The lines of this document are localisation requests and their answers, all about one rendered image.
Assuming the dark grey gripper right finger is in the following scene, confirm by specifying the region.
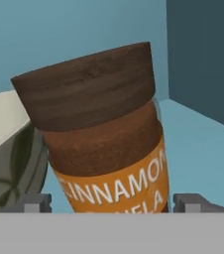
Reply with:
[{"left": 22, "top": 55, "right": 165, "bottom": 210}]
[{"left": 172, "top": 192, "right": 224, "bottom": 214}]

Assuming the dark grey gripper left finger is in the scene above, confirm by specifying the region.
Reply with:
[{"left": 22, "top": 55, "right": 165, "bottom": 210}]
[{"left": 0, "top": 192, "right": 53, "bottom": 214}]

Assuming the brown cinnamon bottle orange label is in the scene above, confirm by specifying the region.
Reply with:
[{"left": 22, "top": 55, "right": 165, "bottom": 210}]
[{"left": 10, "top": 41, "right": 170, "bottom": 214}]

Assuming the cream bowl with green pattern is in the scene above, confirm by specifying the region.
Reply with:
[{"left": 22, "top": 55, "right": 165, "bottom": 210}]
[{"left": 0, "top": 89, "right": 50, "bottom": 211}]

